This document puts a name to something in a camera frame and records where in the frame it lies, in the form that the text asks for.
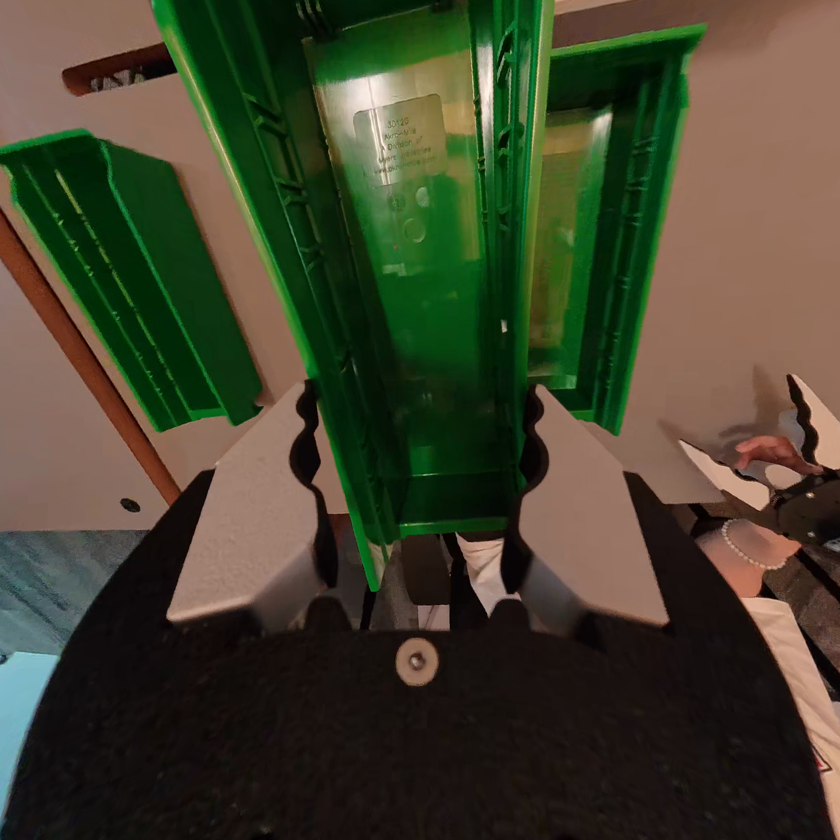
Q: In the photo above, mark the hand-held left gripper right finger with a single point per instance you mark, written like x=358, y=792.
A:
x=584, y=525

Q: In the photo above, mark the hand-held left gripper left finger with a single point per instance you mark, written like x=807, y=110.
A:
x=256, y=525

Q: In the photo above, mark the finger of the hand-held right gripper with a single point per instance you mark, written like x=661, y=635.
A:
x=823, y=426
x=715, y=482

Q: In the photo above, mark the green plastic bin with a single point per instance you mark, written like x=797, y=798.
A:
x=426, y=295
x=164, y=275
x=623, y=262

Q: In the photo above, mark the person's right forearm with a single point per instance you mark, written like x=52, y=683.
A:
x=800, y=656

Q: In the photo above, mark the grey desk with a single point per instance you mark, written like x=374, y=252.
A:
x=741, y=229

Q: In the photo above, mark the person's right hand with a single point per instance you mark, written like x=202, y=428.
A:
x=778, y=451

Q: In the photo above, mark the person's white trouser leg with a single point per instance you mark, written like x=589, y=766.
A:
x=479, y=564

